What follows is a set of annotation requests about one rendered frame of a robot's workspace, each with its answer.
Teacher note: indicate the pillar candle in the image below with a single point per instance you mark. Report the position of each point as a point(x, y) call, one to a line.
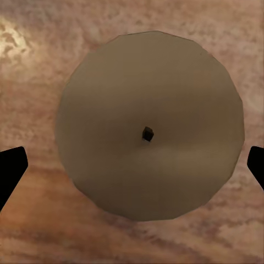
point(149, 126)

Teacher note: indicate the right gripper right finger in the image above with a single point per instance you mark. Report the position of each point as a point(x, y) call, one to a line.
point(255, 163)

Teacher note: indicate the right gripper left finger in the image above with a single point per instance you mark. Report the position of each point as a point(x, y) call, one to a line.
point(13, 164)

